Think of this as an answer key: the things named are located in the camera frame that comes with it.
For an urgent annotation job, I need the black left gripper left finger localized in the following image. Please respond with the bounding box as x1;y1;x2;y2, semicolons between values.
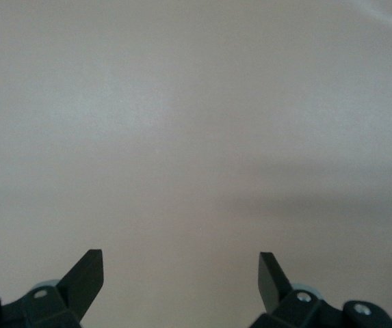
0;249;105;328

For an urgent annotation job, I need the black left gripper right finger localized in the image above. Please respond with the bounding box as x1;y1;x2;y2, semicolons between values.
248;251;392;328

